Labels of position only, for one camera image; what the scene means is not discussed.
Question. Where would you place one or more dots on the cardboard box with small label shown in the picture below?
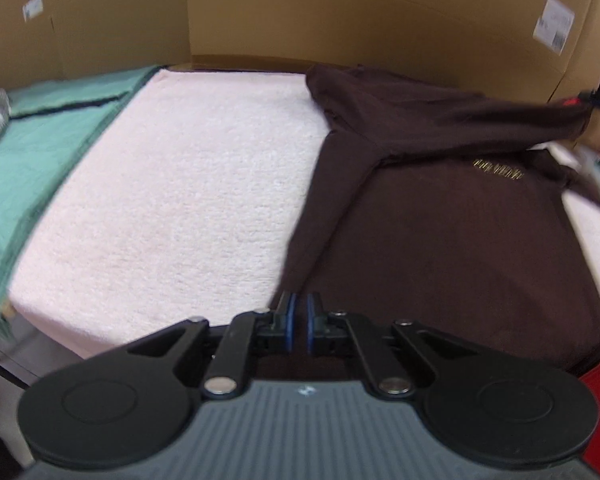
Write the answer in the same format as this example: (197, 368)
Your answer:
(105, 20)

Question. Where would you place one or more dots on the teal quilted blanket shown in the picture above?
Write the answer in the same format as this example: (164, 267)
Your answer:
(40, 150)

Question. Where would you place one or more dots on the white label with square code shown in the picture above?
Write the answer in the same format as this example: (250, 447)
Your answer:
(552, 37)

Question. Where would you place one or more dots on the plain white shipping label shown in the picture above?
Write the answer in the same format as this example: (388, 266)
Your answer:
(560, 10)

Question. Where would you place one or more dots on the dark brown polo shirt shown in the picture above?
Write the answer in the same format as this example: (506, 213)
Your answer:
(430, 230)

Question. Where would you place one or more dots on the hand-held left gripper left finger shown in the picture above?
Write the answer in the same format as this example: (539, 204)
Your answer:
(291, 322)

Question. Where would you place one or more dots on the small white label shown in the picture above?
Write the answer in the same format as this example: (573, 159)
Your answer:
(32, 7)

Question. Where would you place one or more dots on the white terry towel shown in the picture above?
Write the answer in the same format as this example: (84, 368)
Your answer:
(180, 185)

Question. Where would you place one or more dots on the large cardboard box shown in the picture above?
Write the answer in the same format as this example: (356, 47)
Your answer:
(355, 10)

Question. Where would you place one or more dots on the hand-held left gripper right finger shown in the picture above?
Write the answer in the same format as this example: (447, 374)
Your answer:
(310, 325)

